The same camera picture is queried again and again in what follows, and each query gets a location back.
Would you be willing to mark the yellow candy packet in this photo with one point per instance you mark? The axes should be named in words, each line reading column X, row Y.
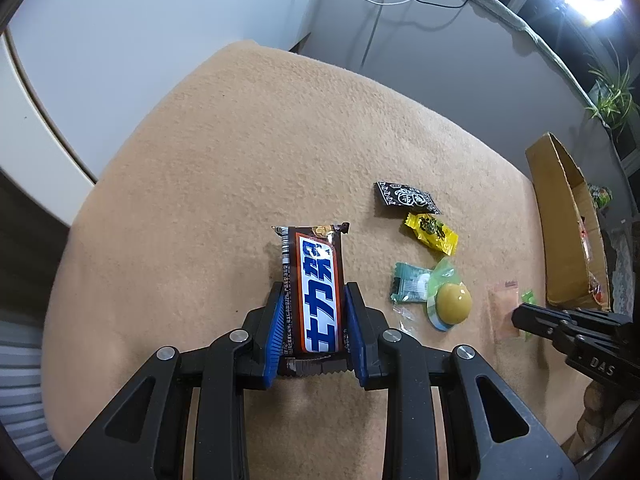
column 430, row 232

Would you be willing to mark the brown blue-lettered chocolate bar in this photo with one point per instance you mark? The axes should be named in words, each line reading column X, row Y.
column 317, row 285

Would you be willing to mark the small green candy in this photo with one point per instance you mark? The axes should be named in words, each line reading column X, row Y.
column 527, row 294

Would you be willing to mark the small green snack packet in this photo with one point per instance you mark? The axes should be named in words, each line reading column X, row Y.
column 410, row 285

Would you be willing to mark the white cabinet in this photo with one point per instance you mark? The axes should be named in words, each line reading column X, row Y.
column 125, row 60

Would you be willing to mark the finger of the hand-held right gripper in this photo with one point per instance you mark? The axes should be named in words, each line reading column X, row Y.
column 550, row 311
column 537, row 330

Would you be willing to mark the black patterned candy packet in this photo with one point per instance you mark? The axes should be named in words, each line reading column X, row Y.
column 405, row 196

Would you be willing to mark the green snack bag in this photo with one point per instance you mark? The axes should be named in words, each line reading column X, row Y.
column 600, row 195

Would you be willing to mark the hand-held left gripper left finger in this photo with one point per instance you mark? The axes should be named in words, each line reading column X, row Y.
column 274, row 320

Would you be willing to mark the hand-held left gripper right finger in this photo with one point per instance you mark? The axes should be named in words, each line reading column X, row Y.
column 352, row 330

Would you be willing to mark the grey stone windowsill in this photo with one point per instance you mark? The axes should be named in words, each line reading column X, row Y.
column 500, row 5

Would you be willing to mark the grey ribbed radiator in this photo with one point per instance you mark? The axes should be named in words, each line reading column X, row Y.
column 25, row 385

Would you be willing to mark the cardboard box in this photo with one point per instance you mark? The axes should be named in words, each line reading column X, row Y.
column 555, row 210

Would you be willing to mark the white patterned lace cloth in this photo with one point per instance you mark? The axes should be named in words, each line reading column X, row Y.
column 622, row 260

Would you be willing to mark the green jelly cup yellow ball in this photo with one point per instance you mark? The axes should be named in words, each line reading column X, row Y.
column 452, row 302

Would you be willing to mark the person's right hand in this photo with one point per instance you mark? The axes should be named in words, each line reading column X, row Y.
column 600, row 410

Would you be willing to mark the potted spider plant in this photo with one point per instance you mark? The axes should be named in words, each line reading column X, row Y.
column 612, row 95

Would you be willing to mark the pink translucent packet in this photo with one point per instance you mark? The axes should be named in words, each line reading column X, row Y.
column 505, row 310

